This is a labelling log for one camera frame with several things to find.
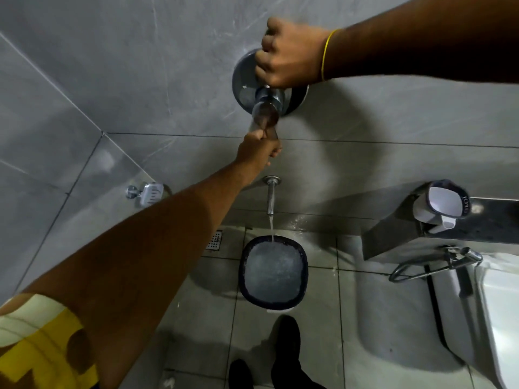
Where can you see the person's left hand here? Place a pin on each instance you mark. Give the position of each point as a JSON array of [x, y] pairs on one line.
[[256, 150]]

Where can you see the person's right hand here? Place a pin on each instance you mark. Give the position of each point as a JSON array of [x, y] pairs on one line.
[[294, 54]]

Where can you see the person's right fingers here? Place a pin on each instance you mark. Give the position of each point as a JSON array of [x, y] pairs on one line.
[[268, 56]]

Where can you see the person's left fingers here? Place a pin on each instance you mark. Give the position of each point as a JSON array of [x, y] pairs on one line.
[[272, 149]]

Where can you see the person's left forearm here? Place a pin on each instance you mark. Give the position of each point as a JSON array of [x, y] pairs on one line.
[[154, 255]]

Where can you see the person's right forearm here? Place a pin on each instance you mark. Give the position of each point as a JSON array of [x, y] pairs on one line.
[[421, 40]]

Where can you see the yellow wrist band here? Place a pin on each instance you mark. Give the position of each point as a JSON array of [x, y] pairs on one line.
[[325, 52]]

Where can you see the water stream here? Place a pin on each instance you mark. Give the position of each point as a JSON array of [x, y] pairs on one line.
[[271, 226]]

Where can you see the metal floor drain grate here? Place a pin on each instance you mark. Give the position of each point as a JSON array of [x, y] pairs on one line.
[[214, 240]]

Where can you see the dark-rimmed bucket of water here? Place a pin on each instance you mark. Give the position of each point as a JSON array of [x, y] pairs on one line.
[[273, 273]]

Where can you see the chrome soap dish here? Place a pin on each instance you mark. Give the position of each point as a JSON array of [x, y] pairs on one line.
[[149, 194]]

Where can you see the person's black trouser leg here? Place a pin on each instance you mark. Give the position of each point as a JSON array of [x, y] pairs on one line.
[[288, 352], [239, 374]]

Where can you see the chrome bidet sprayer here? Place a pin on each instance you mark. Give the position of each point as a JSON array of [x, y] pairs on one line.
[[446, 259]]

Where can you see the white toilet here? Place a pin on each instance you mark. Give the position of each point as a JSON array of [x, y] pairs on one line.
[[500, 315]]

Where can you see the yellow and white sleeve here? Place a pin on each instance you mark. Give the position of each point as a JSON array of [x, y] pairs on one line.
[[36, 344]]

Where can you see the round chrome wall mixer plate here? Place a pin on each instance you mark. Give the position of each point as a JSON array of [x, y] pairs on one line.
[[243, 83]]

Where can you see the chrome wall spout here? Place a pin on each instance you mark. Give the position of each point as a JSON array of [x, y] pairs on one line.
[[271, 196]]

